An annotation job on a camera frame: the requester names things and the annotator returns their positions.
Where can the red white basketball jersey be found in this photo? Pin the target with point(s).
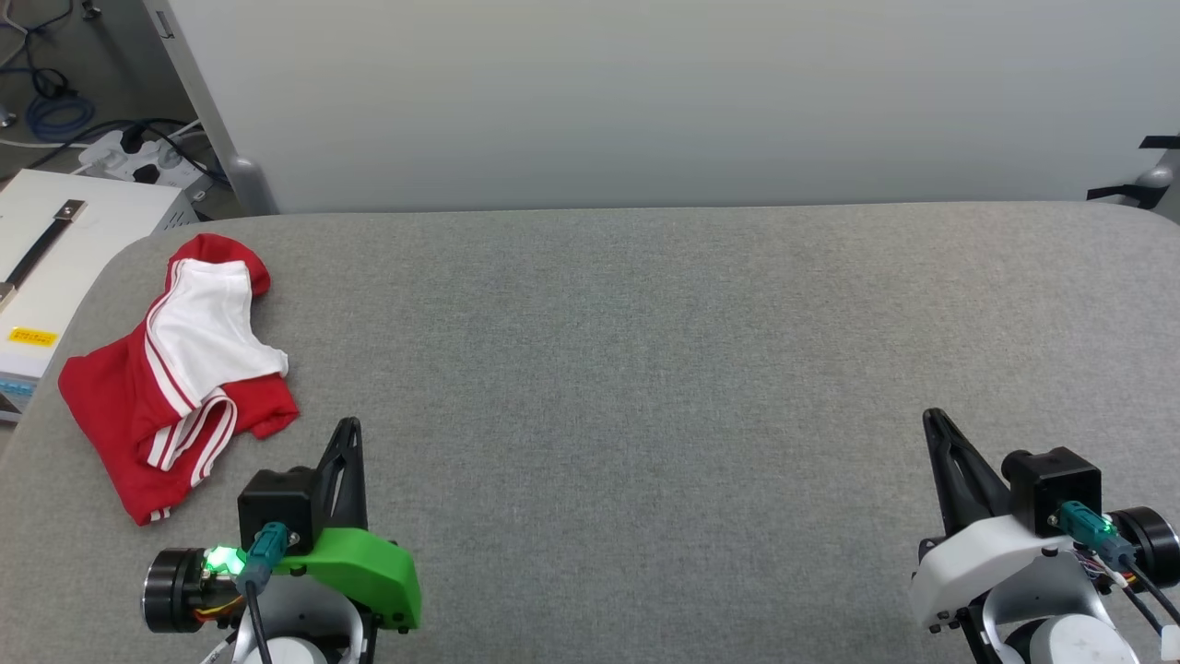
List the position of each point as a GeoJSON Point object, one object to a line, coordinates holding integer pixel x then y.
{"type": "Point", "coordinates": [111, 406]}

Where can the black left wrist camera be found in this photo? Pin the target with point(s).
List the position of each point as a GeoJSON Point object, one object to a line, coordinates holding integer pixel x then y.
{"type": "Point", "coordinates": [277, 503]}

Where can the grey partition foot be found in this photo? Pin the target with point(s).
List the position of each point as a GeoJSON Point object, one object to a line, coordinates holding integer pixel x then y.
{"type": "Point", "coordinates": [1157, 180]}
{"type": "Point", "coordinates": [251, 184]}

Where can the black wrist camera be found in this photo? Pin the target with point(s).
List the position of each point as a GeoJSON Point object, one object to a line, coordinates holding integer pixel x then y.
{"type": "Point", "coordinates": [1056, 480]}
{"type": "Point", "coordinates": [277, 503]}

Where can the teal right camera connector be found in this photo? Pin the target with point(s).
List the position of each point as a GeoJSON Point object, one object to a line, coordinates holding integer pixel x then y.
{"type": "Point", "coordinates": [1088, 530]}

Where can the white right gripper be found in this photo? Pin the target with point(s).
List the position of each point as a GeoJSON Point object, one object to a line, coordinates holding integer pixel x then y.
{"type": "Point", "coordinates": [977, 563]}

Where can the black tape strip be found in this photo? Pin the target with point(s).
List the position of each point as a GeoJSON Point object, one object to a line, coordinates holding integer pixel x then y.
{"type": "Point", "coordinates": [1162, 142]}
{"type": "Point", "coordinates": [1115, 193]}

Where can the yellow warning label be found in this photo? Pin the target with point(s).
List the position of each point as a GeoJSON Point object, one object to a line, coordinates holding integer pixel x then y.
{"type": "Point", "coordinates": [32, 337]}

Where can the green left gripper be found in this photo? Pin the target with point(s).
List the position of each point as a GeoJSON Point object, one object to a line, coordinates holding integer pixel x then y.
{"type": "Point", "coordinates": [369, 572]}

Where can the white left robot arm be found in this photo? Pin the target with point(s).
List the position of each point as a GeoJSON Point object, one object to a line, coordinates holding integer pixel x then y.
{"type": "Point", "coordinates": [295, 650]}

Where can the white power strip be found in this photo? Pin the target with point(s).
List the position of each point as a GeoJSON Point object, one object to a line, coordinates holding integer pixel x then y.
{"type": "Point", "coordinates": [106, 159]}

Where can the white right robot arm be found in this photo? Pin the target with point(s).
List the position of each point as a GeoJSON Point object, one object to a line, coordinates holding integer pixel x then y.
{"type": "Point", "coordinates": [1069, 646]}

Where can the white metal equipment box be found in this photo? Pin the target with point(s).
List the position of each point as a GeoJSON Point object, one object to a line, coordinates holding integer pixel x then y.
{"type": "Point", "coordinates": [101, 231]}

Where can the white partition panel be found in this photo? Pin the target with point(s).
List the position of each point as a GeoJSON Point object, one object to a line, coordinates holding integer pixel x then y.
{"type": "Point", "coordinates": [645, 92]}

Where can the teal left camera connector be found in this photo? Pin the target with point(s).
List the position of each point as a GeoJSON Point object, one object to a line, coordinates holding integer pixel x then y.
{"type": "Point", "coordinates": [267, 549]}

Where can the teal camera connector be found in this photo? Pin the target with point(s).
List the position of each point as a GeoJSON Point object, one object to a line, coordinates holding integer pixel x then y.
{"type": "Point", "coordinates": [267, 549]}
{"type": "Point", "coordinates": [1088, 530]}

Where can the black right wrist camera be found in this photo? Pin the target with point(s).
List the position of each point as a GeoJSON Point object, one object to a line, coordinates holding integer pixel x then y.
{"type": "Point", "coordinates": [1056, 480]}

